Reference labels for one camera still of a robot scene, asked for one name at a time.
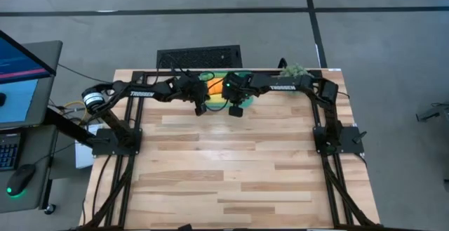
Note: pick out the black caster wheel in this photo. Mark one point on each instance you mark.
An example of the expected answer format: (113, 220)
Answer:
(50, 209)

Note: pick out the black keyboard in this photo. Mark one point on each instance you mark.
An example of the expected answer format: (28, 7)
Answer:
(8, 152)

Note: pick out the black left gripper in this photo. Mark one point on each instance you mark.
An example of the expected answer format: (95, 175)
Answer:
(193, 88)

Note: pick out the black floor stand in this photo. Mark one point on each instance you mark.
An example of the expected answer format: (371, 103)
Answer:
(433, 111)

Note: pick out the grey computer desk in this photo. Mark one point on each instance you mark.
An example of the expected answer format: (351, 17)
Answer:
(45, 153)

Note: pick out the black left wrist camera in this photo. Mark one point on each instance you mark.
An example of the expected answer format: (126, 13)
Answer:
(201, 110)

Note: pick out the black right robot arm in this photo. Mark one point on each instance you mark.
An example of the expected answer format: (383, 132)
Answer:
(291, 83)

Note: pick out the yellow microfiber towel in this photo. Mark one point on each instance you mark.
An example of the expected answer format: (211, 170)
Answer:
(215, 101)

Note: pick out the black diagonal bar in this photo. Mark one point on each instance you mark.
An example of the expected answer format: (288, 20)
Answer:
(66, 125)

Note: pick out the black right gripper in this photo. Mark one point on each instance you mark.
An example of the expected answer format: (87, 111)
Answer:
(236, 87)

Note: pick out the black computer mouse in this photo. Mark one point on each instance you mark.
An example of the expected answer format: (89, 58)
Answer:
(20, 180)

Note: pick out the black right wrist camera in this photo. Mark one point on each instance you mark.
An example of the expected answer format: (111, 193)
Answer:
(235, 111)

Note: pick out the orange microfiber towel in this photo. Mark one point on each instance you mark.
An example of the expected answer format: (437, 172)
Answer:
(215, 85)

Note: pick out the black aluminium table frame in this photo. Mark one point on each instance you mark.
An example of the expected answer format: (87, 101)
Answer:
(168, 73)

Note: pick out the blue screen desk monitor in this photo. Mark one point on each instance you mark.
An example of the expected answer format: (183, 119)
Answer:
(17, 66)

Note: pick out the teal translucent plastic basket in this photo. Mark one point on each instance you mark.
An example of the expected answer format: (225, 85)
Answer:
(247, 101)

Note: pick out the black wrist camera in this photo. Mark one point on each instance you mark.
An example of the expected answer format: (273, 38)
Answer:
(201, 110)
(235, 111)

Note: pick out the black perforated computer case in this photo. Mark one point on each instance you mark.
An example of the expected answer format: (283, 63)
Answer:
(199, 57)

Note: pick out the white box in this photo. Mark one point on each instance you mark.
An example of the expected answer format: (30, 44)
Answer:
(83, 157)

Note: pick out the artificial green potted plant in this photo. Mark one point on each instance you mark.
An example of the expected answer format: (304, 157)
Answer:
(294, 70)

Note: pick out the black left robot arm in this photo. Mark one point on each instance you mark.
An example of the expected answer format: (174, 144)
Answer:
(140, 92)

